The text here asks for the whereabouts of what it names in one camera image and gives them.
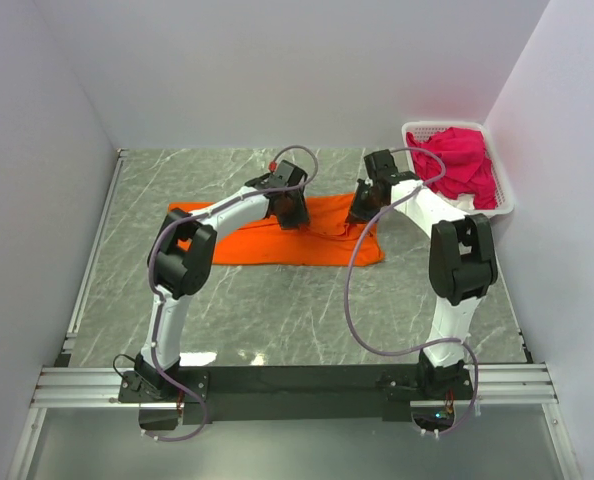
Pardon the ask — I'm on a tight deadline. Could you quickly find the white laundry basket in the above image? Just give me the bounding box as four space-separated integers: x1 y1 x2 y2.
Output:
401 120 514 217

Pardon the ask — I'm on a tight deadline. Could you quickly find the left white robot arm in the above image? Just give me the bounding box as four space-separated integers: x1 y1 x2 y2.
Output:
134 160 309 402

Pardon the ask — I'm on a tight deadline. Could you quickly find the white cloth in basket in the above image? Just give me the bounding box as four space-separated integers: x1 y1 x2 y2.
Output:
447 194 475 211

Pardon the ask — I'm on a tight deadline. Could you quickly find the aluminium frame rail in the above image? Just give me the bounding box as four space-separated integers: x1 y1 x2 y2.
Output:
9 269 579 479

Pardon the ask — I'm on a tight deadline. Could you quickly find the orange t shirt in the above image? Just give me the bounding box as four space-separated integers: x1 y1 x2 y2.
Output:
167 193 385 267

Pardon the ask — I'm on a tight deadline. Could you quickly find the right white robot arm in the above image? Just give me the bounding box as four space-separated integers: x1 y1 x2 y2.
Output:
349 149 498 399

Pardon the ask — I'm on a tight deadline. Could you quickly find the pink t shirt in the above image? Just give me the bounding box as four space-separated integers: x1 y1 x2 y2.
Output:
405 127 498 210

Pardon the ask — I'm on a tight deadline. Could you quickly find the black base beam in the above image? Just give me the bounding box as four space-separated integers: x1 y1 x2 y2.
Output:
119 363 428 426

